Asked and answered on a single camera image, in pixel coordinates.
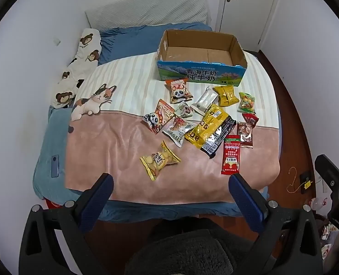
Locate clear yellow biscuit packet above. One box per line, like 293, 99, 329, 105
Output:
140, 140, 182, 182

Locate grey textured pillow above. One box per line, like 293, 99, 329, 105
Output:
85, 0, 213, 32

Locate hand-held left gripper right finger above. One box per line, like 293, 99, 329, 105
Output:
228, 173, 323, 275

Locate white bear print pillow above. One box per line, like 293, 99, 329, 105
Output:
50, 28, 103, 109

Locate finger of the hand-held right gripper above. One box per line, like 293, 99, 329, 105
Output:
314, 154, 339, 195

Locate pink white toy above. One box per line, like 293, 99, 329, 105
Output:
309, 196, 328, 210

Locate white door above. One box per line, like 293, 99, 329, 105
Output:
215, 0, 283, 52

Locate red white sachet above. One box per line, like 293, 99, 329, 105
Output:
221, 135, 242, 176

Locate brown snack packet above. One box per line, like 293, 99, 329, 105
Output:
237, 122, 254, 149

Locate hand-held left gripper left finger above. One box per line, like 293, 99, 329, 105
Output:
18, 173, 114, 275

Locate long yellow snack packet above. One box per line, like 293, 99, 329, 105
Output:
184, 106, 230, 150

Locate black wall socket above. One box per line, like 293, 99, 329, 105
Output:
299, 171, 312, 197

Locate striped pink cat blanket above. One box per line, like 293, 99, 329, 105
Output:
64, 52, 281, 205

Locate orange white snack packet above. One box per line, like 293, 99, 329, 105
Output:
155, 99, 176, 129

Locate green colourful candy packet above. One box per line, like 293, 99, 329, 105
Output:
238, 92, 257, 114

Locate blue smartphone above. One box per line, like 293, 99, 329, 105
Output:
51, 155, 60, 178

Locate black white panda snack packet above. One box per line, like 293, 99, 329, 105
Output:
142, 112, 165, 135

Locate dark grey fleece clothing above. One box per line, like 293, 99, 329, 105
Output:
124, 217, 273, 275

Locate blue pillow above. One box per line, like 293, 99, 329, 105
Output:
98, 23, 213, 66

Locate blue printed cardboard box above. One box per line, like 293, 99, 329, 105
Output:
156, 29, 248, 87

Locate silver white snack packet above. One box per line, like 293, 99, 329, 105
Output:
191, 86, 218, 116

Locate snack packets on floor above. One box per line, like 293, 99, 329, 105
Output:
320, 222, 339, 264

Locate small red snack packet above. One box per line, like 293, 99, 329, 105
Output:
242, 113, 259, 127

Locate red box under bed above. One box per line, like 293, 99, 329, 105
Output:
45, 199, 62, 210

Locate thin orange cable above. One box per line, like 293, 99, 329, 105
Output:
286, 167, 307, 193

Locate yellow crinkled snack packet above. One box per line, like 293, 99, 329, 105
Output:
213, 85, 240, 107

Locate small green white snack packet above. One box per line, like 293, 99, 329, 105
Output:
174, 101, 195, 118

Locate orange panda snack packet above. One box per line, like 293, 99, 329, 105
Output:
165, 79, 193, 104

